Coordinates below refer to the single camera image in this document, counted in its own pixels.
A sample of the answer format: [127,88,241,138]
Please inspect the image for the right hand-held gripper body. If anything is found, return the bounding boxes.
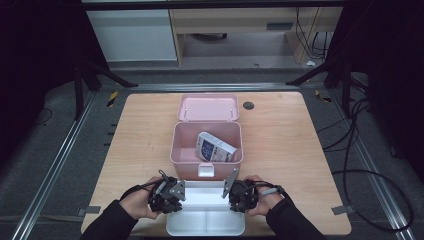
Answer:
[222,167,261,211]

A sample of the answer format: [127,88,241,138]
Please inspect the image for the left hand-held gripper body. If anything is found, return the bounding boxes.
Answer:
[148,169,187,214]

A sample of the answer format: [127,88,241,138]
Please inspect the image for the white divided tray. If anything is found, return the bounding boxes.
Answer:
[165,179,246,237]

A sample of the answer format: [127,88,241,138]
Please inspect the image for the small medicine carton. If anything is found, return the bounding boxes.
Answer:
[194,131,238,164]

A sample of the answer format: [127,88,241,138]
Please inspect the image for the pink storage box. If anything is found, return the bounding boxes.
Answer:
[169,92,245,181]

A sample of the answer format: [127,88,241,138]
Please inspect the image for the person's right hand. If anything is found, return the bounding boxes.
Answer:
[245,175,285,217]

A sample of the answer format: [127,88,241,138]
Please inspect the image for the person's left hand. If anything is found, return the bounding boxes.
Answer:
[127,176,165,221]

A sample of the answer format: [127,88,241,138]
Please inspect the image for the grey tape strip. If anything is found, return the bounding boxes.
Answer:
[331,205,355,216]
[77,205,102,217]

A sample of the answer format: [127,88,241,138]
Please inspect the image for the yellow black tape strip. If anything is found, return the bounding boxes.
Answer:
[314,89,333,104]
[106,90,119,108]

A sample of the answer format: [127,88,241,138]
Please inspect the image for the black metal stand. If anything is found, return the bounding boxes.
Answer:
[285,58,369,118]
[71,56,139,121]

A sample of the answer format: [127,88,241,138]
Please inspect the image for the white cabinet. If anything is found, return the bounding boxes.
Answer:
[86,8,178,63]

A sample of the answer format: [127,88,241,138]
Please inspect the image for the light wooden desk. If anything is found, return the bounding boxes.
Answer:
[168,6,344,65]

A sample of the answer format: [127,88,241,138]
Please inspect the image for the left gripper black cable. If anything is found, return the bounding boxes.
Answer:
[119,169,169,202]

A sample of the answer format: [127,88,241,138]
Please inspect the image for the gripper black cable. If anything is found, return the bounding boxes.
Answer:
[248,98,415,234]
[119,169,169,202]

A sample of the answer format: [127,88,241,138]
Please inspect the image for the aluminium floor rail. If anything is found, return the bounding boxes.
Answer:
[128,82,301,93]
[329,94,417,240]
[10,93,98,240]

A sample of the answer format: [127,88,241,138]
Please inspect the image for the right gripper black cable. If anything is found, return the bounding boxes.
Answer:
[248,98,415,234]

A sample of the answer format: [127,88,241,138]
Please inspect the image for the thin black floor cable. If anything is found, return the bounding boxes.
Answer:
[30,107,54,127]

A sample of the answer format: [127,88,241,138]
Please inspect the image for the black cables under desk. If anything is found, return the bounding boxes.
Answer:
[294,7,334,61]

